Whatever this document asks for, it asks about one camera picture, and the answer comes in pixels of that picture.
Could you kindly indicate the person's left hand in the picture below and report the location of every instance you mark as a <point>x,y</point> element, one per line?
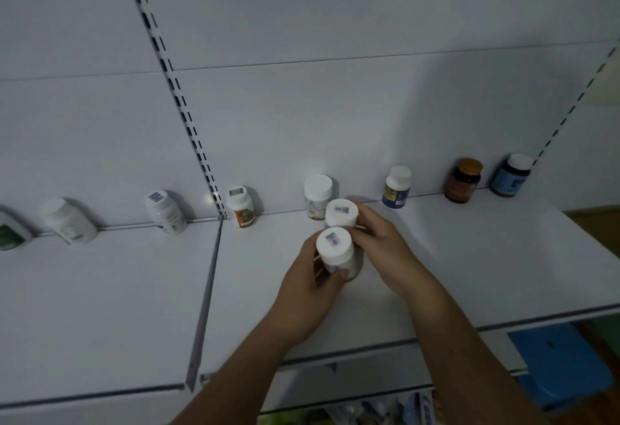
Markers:
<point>300,303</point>

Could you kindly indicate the person's right hand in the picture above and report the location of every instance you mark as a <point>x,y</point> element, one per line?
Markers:
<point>387,255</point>

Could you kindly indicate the white sticker-lid jar bottle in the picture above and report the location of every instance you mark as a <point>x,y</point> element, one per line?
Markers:
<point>334,245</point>
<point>341,211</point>

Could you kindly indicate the blue yellow label bottle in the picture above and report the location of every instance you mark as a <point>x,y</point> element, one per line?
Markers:
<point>397,187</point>

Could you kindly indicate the amber brown-cap bottle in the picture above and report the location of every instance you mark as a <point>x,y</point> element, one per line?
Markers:
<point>462,182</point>

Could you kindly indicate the orange label white bottle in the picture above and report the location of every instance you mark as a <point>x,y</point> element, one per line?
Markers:
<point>240,206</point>

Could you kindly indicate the dark bottle light-blue label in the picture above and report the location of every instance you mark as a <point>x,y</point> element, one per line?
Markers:
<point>511,177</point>

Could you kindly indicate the white bottle blue lid sticker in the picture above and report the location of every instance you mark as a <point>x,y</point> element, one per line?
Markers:
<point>164,214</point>

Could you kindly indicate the blue label white bottle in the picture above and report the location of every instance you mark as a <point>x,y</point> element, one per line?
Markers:
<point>68,223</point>

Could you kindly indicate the green label white bottle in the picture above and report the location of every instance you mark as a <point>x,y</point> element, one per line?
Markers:
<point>12,233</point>

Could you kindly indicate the person's right forearm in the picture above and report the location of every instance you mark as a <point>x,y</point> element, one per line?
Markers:
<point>465,366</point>

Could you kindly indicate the person's left forearm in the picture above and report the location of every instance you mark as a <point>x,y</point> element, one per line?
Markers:
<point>242,381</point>

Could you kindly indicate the pile of green packets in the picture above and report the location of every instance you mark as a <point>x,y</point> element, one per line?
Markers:
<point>290,417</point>

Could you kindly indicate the pile of white blue boxes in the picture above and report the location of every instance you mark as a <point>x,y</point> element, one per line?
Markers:
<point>416,410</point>

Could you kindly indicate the blue plastic stool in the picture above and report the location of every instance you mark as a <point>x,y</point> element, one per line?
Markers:
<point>557,366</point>

